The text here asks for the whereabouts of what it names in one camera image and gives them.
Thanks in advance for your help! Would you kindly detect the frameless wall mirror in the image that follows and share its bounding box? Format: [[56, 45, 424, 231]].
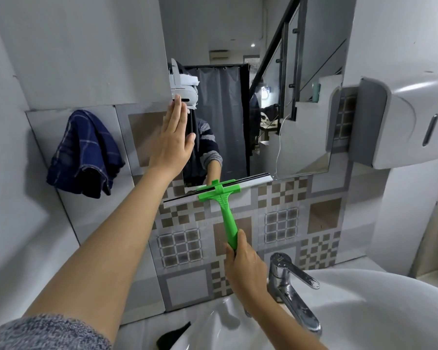
[[159, 0, 357, 188]]

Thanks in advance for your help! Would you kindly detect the person's left forearm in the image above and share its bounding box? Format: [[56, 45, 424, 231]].
[[21, 166, 183, 345]]

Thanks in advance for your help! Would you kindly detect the person's right forearm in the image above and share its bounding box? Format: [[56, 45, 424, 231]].
[[242, 293, 329, 350]]

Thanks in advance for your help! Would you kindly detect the grey knit left sleeve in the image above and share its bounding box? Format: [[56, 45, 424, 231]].
[[0, 314, 114, 350]]

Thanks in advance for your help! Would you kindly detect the person's left hand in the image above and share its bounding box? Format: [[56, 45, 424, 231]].
[[147, 94, 197, 182]]

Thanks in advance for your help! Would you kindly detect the white ceramic sink basin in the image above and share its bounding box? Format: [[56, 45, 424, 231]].
[[169, 267, 438, 350]]

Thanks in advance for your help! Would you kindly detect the green and grey squeegee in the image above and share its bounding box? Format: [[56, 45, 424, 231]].
[[162, 172, 273, 252]]

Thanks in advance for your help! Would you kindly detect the white paper towel dispenser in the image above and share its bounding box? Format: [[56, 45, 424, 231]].
[[348, 70, 438, 170]]

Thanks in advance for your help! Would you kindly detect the blue plaid cloth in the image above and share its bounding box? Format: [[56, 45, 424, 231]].
[[46, 109, 126, 199]]

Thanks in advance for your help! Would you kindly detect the person's right hand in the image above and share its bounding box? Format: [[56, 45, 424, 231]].
[[223, 228, 273, 307]]

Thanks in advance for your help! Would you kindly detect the chrome lever faucet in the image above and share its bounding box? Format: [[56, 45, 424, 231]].
[[266, 252, 323, 338]]

